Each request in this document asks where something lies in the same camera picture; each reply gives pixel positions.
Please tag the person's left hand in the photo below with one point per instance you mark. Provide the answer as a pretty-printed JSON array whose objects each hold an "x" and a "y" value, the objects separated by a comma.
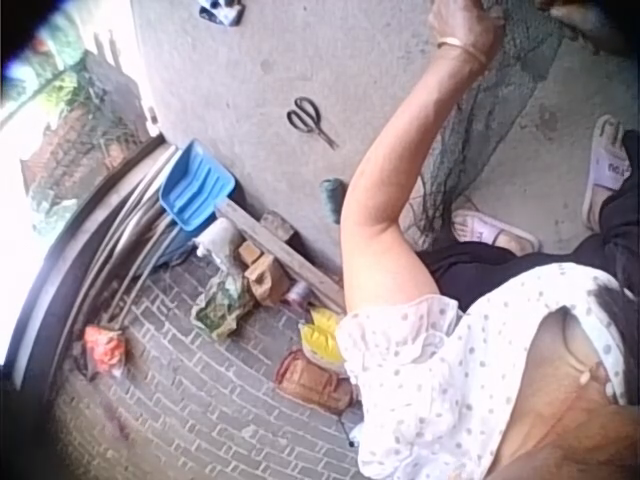
[{"x": 462, "y": 25}]

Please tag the person's right hand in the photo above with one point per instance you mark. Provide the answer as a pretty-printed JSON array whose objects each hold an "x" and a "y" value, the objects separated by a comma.
[{"x": 575, "y": 17}]

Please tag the person's left fingers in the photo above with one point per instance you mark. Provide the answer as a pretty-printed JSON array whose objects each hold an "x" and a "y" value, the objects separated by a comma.
[{"x": 491, "y": 12}]

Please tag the dark green fishing net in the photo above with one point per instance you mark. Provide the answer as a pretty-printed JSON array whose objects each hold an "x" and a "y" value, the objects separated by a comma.
[{"x": 505, "y": 95}]

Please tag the gold bangle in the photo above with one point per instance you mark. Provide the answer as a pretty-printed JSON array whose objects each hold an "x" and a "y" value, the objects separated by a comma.
[{"x": 464, "y": 47}]

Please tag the black scissors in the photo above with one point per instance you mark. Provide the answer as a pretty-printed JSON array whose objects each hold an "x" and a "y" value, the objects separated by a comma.
[{"x": 309, "y": 119}]

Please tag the green thread spool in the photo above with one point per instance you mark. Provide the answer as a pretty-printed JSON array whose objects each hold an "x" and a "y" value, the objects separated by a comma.
[{"x": 331, "y": 199}]

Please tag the person's legs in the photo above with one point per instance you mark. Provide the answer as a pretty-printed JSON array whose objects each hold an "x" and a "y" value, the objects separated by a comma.
[{"x": 505, "y": 260}]

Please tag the grey brick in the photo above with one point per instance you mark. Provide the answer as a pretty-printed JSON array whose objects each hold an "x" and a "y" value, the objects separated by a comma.
[{"x": 276, "y": 225}]

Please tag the long wooden plank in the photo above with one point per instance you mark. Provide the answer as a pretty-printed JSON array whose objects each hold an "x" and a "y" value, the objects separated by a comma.
[{"x": 282, "y": 252}]

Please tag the small brown wooden block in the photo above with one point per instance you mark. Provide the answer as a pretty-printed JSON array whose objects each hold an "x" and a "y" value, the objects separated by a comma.
[{"x": 248, "y": 251}]

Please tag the small pink can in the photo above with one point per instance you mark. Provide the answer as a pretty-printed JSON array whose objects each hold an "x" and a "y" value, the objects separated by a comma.
[{"x": 299, "y": 294}]

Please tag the blue plastic dustpan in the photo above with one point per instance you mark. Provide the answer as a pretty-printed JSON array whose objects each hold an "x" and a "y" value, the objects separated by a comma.
[{"x": 196, "y": 187}]

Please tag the crumpled brown paper bag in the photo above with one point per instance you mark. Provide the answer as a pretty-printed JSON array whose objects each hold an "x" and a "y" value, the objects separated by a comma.
[{"x": 265, "y": 282}]

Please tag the white plastic bag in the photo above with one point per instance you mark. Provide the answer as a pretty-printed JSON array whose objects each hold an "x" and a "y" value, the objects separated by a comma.
[{"x": 216, "y": 239}]

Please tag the yellow plastic bag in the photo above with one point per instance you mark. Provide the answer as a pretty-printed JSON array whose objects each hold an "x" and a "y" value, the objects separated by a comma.
[{"x": 322, "y": 340}]

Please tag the green crumpled plastic bag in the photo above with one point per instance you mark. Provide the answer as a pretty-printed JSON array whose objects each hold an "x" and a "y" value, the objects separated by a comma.
[{"x": 220, "y": 310}]

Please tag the brown woven bag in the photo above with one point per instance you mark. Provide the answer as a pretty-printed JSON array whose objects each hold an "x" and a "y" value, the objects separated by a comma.
[{"x": 312, "y": 382}]

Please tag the brick planter with plants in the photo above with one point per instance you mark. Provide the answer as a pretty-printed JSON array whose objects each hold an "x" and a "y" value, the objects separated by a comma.
[{"x": 75, "y": 130}]

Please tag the orange plastic bag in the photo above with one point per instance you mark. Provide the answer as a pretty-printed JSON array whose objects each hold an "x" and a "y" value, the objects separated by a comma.
[{"x": 102, "y": 347}]

